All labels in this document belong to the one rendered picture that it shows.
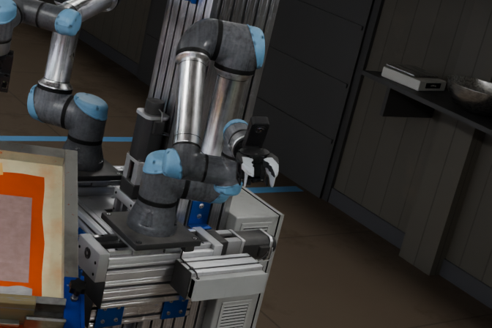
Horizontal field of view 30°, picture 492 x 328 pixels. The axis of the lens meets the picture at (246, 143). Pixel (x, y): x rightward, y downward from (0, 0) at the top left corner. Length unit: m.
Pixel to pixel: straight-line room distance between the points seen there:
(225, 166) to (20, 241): 0.59
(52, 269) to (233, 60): 0.75
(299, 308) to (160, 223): 2.77
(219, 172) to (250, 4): 0.65
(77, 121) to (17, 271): 0.74
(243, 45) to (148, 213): 0.56
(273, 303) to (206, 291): 2.63
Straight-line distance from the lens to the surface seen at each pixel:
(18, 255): 2.51
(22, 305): 2.28
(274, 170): 2.13
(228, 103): 2.60
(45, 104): 3.09
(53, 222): 2.60
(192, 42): 2.52
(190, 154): 2.38
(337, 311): 5.47
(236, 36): 2.55
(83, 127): 3.05
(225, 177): 2.40
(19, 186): 2.67
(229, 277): 2.76
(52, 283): 2.46
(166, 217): 2.69
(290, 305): 5.37
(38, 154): 2.72
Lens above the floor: 2.34
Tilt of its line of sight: 17 degrees down
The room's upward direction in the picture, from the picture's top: 13 degrees clockwise
